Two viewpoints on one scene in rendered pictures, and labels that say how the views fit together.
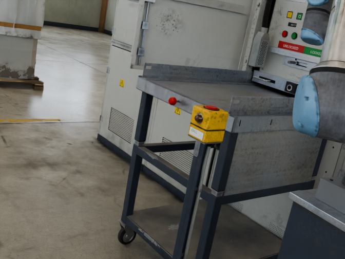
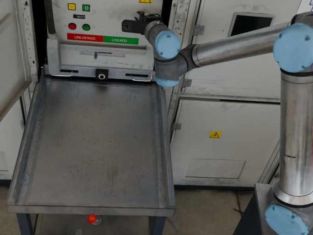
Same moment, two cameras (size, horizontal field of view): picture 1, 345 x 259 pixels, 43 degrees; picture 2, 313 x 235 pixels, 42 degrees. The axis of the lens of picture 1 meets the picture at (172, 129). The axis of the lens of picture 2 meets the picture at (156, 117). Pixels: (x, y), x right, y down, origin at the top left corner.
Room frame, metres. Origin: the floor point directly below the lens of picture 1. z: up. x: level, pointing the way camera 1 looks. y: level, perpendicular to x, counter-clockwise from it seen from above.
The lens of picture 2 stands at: (1.15, 0.59, 2.15)
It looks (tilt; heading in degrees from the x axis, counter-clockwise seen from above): 45 degrees down; 301
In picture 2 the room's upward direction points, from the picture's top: 10 degrees clockwise
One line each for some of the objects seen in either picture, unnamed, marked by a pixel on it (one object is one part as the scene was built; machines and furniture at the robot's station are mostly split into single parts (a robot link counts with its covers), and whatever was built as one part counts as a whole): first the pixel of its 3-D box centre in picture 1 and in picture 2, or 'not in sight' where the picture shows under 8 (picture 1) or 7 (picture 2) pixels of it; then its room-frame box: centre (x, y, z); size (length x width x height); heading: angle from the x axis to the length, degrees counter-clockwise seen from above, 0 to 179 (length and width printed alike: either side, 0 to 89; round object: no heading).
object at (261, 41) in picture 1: (260, 49); (54, 53); (2.29, -0.37, 1.04); 0.08 x 0.05 x 0.17; 130
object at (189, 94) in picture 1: (237, 101); (97, 141); (1.93, -0.26, 0.82); 0.68 x 0.62 x 0.06; 130
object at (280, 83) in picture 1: (295, 88); (102, 70); (2.18, -0.57, 0.89); 0.54 x 0.05 x 0.06; 40
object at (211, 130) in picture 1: (208, 124); not in sight; (1.30, -0.10, 0.85); 0.08 x 0.08 x 0.10; 40
